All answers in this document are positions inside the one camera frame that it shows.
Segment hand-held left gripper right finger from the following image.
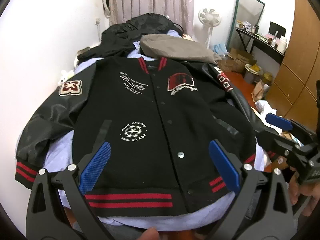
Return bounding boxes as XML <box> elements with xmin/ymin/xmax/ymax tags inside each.
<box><xmin>209</xmin><ymin>140</ymin><xmax>300</xmax><ymax>240</ymax></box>

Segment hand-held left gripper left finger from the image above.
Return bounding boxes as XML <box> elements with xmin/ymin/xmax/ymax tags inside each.
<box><xmin>25</xmin><ymin>141</ymin><xmax>112</xmax><ymax>240</ymax></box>

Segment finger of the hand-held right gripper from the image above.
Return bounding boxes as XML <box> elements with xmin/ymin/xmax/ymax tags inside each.
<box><xmin>255</xmin><ymin>129</ymin><xmax>304</xmax><ymax>167</ymax></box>
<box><xmin>265</xmin><ymin>113</ymin><xmax>319</xmax><ymax>140</ymax></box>

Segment black varsity jacket red stripes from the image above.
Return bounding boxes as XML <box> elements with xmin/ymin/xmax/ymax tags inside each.
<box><xmin>14</xmin><ymin>56</ymin><xmax>283</xmax><ymax>217</ymax></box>

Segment person's right hand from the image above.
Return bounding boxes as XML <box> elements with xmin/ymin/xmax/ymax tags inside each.
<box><xmin>289</xmin><ymin>174</ymin><xmax>320</xmax><ymax>217</ymax></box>

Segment person's left hand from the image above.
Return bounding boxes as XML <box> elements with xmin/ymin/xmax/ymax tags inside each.
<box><xmin>134</xmin><ymin>227</ymin><xmax>160</xmax><ymax>240</ymax></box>

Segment white plastic bag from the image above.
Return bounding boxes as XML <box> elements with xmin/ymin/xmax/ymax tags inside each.
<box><xmin>250</xmin><ymin>100</ymin><xmax>278</xmax><ymax>124</ymax></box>

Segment brown paper bag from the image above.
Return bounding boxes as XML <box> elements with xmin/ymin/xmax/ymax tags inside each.
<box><xmin>251</xmin><ymin>80</ymin><xmax>270</xmax><ymax>102</ymax></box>

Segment light blue bed sheet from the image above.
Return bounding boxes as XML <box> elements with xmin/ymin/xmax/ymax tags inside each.
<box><xmin>44</xmin><ymin>29</ymin><xmax>265</xmax><ymax>230</ymax></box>

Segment white bucket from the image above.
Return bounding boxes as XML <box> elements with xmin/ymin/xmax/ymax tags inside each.
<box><xmin>244</xmin><ymin>64</ymin><xmax>263</xmax><ymax>83</ymax></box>

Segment wooden wardrobe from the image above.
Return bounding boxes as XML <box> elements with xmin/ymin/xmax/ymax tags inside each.
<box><xmin>265</xmin><ymin>0</ymin><xmax>320</xmax><ymax>133</ymax></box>

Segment large cardboard box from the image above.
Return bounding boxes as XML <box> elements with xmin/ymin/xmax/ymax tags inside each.
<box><xmin>229</xmin><ymin>48</ymin><xmax>257</xmax><ymax>72</ymax></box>

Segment black desk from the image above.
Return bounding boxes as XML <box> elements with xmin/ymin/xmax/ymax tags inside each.
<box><xmin>236</xmin><ymin>27</ymin><xmax>285</xmax><ymax>63</ymax></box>

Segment small cardboard box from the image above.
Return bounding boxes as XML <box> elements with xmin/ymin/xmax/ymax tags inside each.
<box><xmin>218</xmin><ymin>57</ymin><xmax>235</xmax><ymax>72</ymax></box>

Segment white jar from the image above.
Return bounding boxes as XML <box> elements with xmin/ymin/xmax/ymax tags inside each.
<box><xmin>277</xmin><ymin>35</ymin><xmax>288</xmax><ymax>53</ymax></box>

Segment blue packet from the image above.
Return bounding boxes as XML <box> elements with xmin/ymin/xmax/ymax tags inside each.
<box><xmin>214</xmin><ymin>43</ymin><xmax>229</xmax><ymax>55</ymax></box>

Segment black monitor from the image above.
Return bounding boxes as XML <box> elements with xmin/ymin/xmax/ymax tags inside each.
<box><xmin>269</xmin><ymin>21</ymin><xmax>287</xmax><ymax>39</ymax></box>

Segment white plush toy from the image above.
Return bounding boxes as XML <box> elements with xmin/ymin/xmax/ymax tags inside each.
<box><xmin>57</xmin><ymin>69</ymin><xmax>75</xmax><ymax>87</ymax></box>

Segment green framed mirror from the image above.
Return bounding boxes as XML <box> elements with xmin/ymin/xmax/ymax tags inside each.
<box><xmin>229</xmin><ymin>0</ymin><xmax>265</xmax><ymax>53</ymax></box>

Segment white standing fan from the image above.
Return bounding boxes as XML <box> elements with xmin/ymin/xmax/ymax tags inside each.
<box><xmin>198</xmin><ymin>7</ymin><xmax>222</xmax><ymax>49</ymax></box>

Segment olive grey garment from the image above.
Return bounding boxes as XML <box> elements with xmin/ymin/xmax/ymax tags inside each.
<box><xmin>139</xmin><ymin>34</ymin><xmax>222</xmax><ymax>65</ymax></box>

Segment black coat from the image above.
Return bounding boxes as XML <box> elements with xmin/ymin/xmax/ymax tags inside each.
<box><xmin>77</xmin><ymin>14</ymin><xmax>185</xmax><ymax>62</ymax></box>

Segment beige curtain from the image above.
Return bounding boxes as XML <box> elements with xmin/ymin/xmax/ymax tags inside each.
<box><xmin>107</xmin><ymin>0</ymin><xmax>195</xmax><ymax>30</ymax></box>

